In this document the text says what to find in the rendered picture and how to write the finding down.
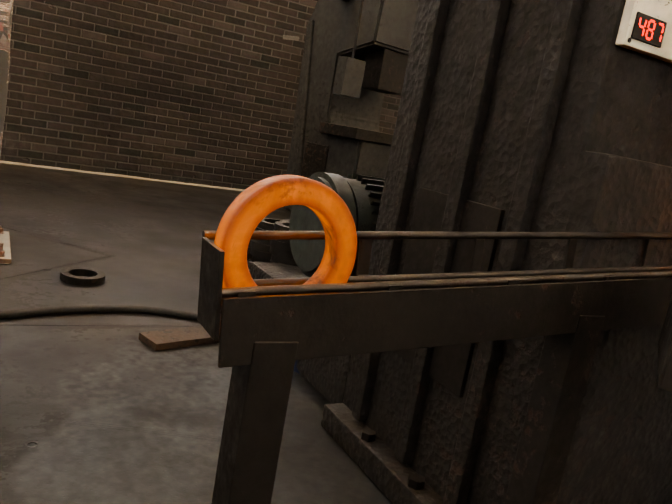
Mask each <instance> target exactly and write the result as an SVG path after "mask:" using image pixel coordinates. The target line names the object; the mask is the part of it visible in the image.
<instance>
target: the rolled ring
mask: <svg viewBox="0 0 672 504"><path fill-rule="evenodd" d="M288 205H304V206H307V207H308V208H310V209H311V210H312V211H313V212H314V213H315V214H316V215H317V216H318V218H319V219H320V221H321V223H322V225H323V228H324V232H325V250H324V255H323V258H322V261H321V263H320V265H319V267H318V269H317V270H316V272H315V273H314V274H313V275H312V277H311V278H310V279H309V280H308V281H306V282H305V283H304V284H330V283H347V281H348V279H349V277H350V275H351V272H352V270H353V267H354V263H355V259H356V254H357V232H356V227H355V223H354V219H353V217H352V214H351V212H350V210H349V208H348V206H347V205H346V203H345V202H344V201H343V199H342V198H341V197H340V196H339V195H338V194H337V193H336V192H335V191H334V190H332V189H331V188H330V187H328V186H326V185H325V184H323V183H321V182H318V181H315V180H312V179H309V178H306V177H303V176H298V175H277V176H272V177H269V178H266V179H263V180H261V181H258V182H256V183H255V184H253V185H251V186H250V187H248V188H247V189H245V190H244V191H243V192H242V193H241V194H239V195H238V196H237V197H236V199H235V200H234V201H233V202H232V203H231V204H230V206H229V207H228V209H227V210H226V212H225V213H224V215H223V217H222V219H221V221H220V223H219V226H218V229H217V232H216V236H215V241H214V244H216V245H217V246H218V247H219V248H221V249H222V250H223V251H225V256H224V271H223V286H222V288H225V287H251V286H257V285H256V283H255V282H254V281H253V279H252V277H251V275H250V272H249V269H248V264H247V250H248V245H249V242H250V239H251V236H252V234H253V232H254V230H255V229H256V227H257V226H258V224H259V223H260V222H261V221H262V220H263V219H264V218H265V217H266V216H267V215H268V214H270V213H271V212H273V211H274V210H276V209H278V208H281V207H284V206H288ZM304 284H302V285H304Z"/></svg>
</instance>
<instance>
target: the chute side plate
mask: <svg viewBox="0 0 672 504"><path fill-rule="evenodd" d="M671 296H672V277H668V278H646V279H624V280H603V281H581V282H559V283H538V284H516V285H494V286H472V287H451V288H429V289H407V290H386V291H364V292H342V293H321V294H299V295H277V296H256V297H234V298H222V309H221V324H220V339H219V353H218V367H219V368H223V367H233V366H243V365H250V364H251V357H252V351H253V345H254V342H298V348H297V354H296V360H304V359H314V358H324V357H334V356H345V355H355V354H365V353H375V352H385V351H395V350H405V349H415V348H426V347H436V346H446V345H456V344H466V343H476V342H486V341H497V340H507V339H517V338H527V337H537V336H547V335H557V334H568V333H575V332H576V328H577V324H578V321H579V317H580V315H589V316H605V318H604V322H603V326H602V330H608V329H618V328H628V327H638V326H649V325H659V324H664V321H665V318H666V314H667V311H668V307H669V303H670V300H671Z"/></svg>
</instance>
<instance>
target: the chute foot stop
mask: <svg viewBox="0 0 672 504"><path fill-rule="evenodd" d="M224 256H225V251H223V250H222V249H221V248H219V247H218V246H217V245H216V244H214V243H213V242H212V241H211V240H209V239H208V238H207V237H202V248H201V265H200V281H199V298H198V315H197V320H198V321H199V323H200V324H201V325H202V326H203V328H204V329H205V330H206V331H207V333H208V334H209V335H210V336H211V338H212V339H213V340H214V341H218V340H219V330H220V315H221V300H222V286H223V271H224Z"/></svg>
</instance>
